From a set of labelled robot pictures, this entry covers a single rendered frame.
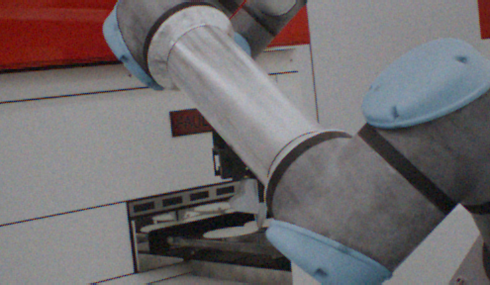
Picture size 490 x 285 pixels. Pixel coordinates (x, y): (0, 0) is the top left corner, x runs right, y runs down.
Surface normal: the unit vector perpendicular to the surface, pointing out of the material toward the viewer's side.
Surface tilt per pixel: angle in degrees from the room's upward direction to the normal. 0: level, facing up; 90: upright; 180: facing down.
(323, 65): 90
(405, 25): 90
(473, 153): 109
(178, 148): 90
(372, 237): 99
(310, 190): 63
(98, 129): 90
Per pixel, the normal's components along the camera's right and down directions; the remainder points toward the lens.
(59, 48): 0.64, -0.02
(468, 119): 0.19, 0.26
